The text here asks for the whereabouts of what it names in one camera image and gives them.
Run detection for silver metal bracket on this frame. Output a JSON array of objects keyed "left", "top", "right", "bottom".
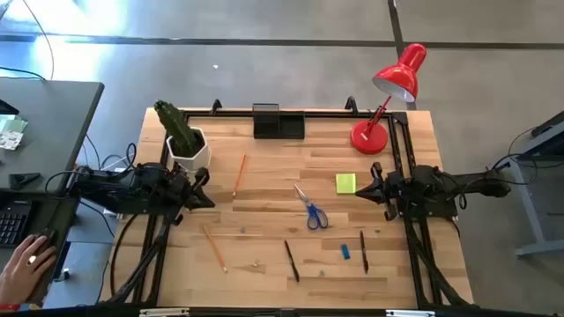
[
  {"left": 386, "top": 309, "right": 436, "bottom": 317},
  {"left": 138, "top": 307, "right": 190, "bottom": 317}
]

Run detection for black keyboard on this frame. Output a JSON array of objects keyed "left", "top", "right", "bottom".
[{"left": 0, "top": 200, "right": 33, "bottom": 248}]

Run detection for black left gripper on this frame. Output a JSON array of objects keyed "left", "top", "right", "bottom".
[{"left": 166, "top": 168, "right": 216, "bottom": 225}]

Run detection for pale paper sheets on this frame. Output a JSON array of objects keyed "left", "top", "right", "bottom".
[{"left": 0, "top": 114, "right": 29, "bottom": 151}]

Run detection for black mesh desk organizer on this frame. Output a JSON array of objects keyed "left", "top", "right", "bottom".
[{"left": 252, "top": 103, "right": 306, "bottom": 141}]

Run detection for thick black cable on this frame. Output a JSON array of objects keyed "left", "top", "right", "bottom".
[{"left": 109, "top": 213, "right": 140, "bottom": 297}]

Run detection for person's hand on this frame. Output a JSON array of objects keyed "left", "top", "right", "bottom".
[{"left": 0, "top": 233, "right": 58, "bottom": 306}]

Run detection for green cactus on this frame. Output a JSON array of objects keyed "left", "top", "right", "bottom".
[{"left": 153, "top": 100, "right": 204, "bottom": 159}]

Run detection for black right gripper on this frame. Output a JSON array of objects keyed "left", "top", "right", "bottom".
[{"left": 355, "top": 161, "right": 404, "bottom": 222}]

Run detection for grey office desk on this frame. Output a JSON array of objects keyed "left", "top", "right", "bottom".
[{"left": 0, "top": 77, "right": 106, "bottom": 305}]

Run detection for blue handled scissors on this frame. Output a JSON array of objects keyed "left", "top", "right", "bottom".
[{"left": 293, "top": 183, "right": 330, "bottom": 232}]

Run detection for thin black floor cable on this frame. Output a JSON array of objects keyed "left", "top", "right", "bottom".
[{"left": 0, "top": 0, "right": 56, "bottom": 83}]

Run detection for black wedge shaped object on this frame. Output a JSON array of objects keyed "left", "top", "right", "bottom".
[{"left": 8, "top": 172, "right": 41, "bottom": 191}]

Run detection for orange wooden pencil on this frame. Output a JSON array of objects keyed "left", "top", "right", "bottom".
[
  {"left": 232, "top": 151, "right": 248, "bottom": 197},
  {"left": 202, "top": 225, "right": 228, "bottom": 274}
]

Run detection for grey side table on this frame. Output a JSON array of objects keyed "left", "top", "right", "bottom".
[{"left": 486, "top": 109, "right": 564, "bottom": 259}]

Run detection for white hexagonal plant pot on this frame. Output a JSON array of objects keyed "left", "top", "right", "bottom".
[{"left": 165, "top": 126, "right": 212, "bottom": 173}]

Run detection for red desk lamp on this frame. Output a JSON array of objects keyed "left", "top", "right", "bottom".
[{"left": 350, "top": 42, "right": 427, "bottom": 156}]

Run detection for green sticky note pad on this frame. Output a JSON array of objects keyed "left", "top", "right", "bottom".
[{"left": 335, "top": 173, "right": 357, "bottom": 195}]

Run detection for black pen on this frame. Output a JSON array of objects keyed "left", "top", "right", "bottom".
[
  {"left": 283, "top": 239, "right": 301, "bottom": 284},
  {"left": 359, "top": 230, "right": 370, "bottom": 275}
]

